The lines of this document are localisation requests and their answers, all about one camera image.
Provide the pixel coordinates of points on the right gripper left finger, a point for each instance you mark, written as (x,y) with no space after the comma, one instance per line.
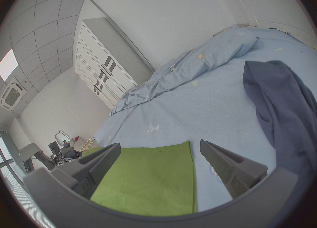
(96,170)

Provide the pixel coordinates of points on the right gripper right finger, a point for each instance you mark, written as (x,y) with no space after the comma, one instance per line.
(223,165)

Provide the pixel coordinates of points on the green shorts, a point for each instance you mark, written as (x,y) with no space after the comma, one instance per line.
(148,177)

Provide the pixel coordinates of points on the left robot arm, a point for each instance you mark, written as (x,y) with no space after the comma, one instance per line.
(64,154)

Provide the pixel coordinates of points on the bed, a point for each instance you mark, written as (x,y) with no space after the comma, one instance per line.
(185,113)

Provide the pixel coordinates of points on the dark blue garment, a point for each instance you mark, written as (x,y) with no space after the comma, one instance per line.
(284,103)

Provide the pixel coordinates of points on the window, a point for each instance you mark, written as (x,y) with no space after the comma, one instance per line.
(6,157)

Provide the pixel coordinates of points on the pale blue quilt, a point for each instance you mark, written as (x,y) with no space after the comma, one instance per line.
(185,73)

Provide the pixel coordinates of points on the ceiling air vent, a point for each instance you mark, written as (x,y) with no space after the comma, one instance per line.
(12,95)

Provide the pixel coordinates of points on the white wardrobe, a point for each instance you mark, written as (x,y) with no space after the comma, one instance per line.
(99,56)

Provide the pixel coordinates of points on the ceiling light panel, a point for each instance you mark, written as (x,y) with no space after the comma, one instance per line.
(8,64)

